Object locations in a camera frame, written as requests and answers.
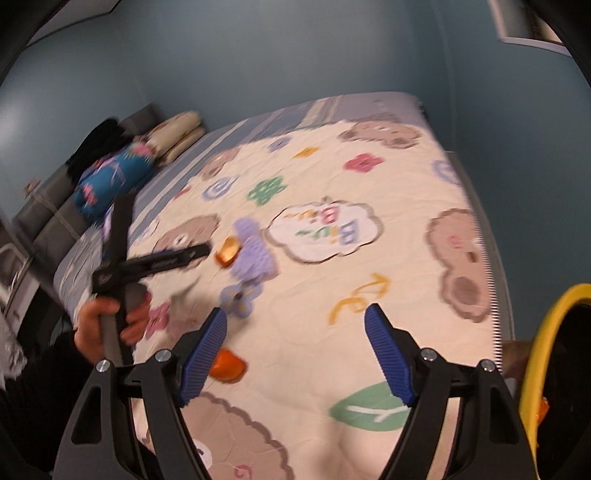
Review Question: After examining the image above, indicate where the orange peel curl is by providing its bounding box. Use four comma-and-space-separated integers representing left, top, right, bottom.
214, 236, 242, 268

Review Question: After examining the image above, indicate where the purple foam net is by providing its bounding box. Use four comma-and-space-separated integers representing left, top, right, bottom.
230, 217, 279, 283

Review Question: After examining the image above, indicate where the yellow rimmed black trash bin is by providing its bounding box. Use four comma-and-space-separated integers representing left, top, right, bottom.
520, 284, 590, 479

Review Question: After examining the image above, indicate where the person left hand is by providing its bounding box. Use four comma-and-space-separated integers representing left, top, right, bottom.
74, 291, 152, 365

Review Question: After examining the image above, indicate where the grey bed headboard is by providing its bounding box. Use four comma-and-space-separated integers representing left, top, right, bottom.
12, 103, 163, 270

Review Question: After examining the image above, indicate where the blue floral folded blanket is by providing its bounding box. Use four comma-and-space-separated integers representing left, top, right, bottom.
74, 141, 155, 221

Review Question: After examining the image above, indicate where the cartoon bear quilt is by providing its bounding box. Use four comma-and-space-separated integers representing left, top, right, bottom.
124, 117, 502, 480

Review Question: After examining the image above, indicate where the window with dark frame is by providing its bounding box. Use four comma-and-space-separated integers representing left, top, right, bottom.
487, 0, 571, 57

